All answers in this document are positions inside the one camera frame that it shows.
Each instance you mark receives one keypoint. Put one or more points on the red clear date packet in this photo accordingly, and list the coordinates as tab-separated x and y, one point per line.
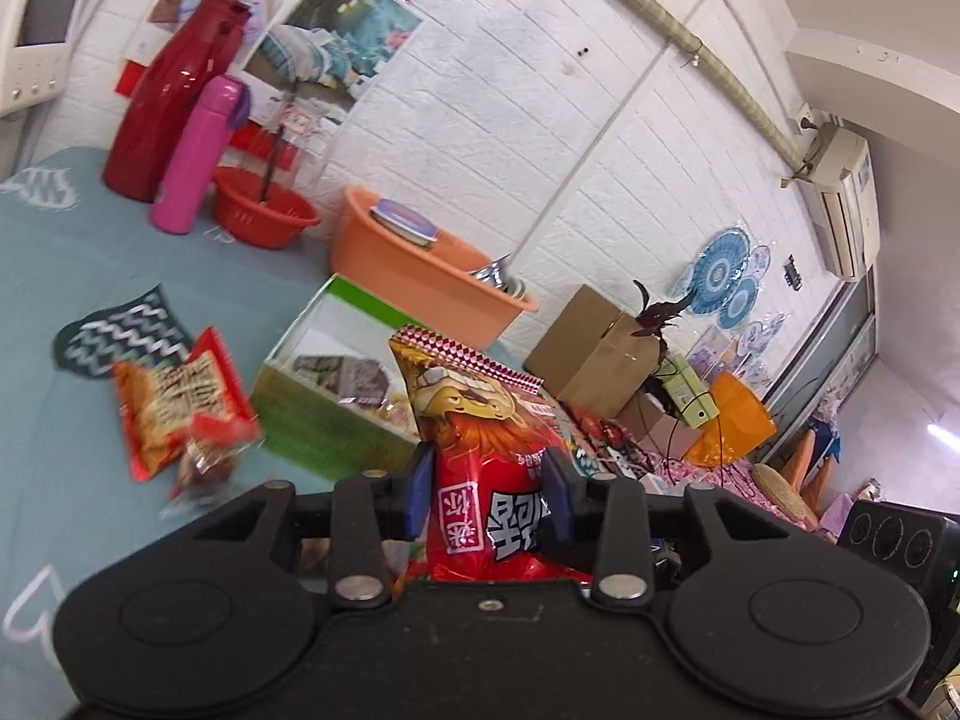
210	457

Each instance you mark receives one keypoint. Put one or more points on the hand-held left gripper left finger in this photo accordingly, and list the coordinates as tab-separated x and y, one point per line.
420	495

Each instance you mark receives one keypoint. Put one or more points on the steel bowl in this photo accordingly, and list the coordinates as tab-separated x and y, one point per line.
516	289
495	270

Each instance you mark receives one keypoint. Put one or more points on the medium blue paper fan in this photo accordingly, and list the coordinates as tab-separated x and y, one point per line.
741	304

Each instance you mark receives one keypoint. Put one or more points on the beige wall pipe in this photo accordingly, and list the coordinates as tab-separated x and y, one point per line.
660	11

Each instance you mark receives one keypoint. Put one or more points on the dark purple plant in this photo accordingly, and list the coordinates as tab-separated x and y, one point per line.
660	313

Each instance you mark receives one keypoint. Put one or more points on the red checkered edge snack packet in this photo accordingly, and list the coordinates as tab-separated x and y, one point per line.
480	427

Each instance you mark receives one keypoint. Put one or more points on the red plastic basket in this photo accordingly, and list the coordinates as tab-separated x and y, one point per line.
262	219

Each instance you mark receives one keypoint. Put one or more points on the dark spoon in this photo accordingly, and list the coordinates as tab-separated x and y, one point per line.
271	165

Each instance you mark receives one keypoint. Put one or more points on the orange plastic basin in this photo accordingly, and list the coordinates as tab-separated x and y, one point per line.
405	277

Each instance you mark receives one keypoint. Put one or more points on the red thermos jug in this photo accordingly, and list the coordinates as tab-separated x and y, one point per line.
165	112

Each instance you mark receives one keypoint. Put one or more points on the large brown cardboard box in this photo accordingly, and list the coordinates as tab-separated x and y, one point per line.
592	352

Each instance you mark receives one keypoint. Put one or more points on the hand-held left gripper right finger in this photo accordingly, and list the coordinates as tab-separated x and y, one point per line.
559	499

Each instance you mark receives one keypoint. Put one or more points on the pink insulated bottle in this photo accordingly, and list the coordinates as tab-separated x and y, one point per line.
195	165

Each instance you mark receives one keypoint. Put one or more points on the small brown cardboard box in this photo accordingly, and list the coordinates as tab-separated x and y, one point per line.
652	424

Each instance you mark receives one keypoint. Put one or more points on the black wall ornament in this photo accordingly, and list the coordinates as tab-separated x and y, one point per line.
793	274

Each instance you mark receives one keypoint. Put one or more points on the teal printed tablecloth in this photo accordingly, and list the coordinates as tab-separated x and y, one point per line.
75	270

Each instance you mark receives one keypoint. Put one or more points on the green yellow box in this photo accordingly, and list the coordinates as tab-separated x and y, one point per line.
694	401

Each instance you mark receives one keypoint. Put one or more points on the clear glass pitcher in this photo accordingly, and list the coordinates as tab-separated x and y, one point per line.
307	142

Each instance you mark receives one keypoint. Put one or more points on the green cardboard box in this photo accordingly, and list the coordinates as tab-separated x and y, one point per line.
315	427

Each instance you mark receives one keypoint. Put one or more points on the orange bag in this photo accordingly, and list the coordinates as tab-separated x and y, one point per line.
735	420

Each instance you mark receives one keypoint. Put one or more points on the small pale paper fan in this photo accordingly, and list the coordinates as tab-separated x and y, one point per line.
759	261

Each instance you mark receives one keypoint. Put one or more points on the bedding wall poster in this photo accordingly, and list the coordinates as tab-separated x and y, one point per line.
337	22

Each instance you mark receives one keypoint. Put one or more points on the white machine with screen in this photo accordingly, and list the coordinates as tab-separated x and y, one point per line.
45	15

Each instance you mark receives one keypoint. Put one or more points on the white air conditioner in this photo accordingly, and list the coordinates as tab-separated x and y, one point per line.
844	202

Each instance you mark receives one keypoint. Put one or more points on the red orange spicy strip packet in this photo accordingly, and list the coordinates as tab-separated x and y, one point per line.
165	405

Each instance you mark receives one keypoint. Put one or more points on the woven straw cushion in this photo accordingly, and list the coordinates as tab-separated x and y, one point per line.
784	491

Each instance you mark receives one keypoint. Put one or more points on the clear brown cake packet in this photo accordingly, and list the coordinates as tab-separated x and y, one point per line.
345	375

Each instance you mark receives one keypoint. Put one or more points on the large blue paper fan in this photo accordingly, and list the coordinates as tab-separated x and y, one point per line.
716	270

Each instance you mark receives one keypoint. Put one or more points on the blue lid container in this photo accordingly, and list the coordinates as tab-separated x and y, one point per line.
401	221

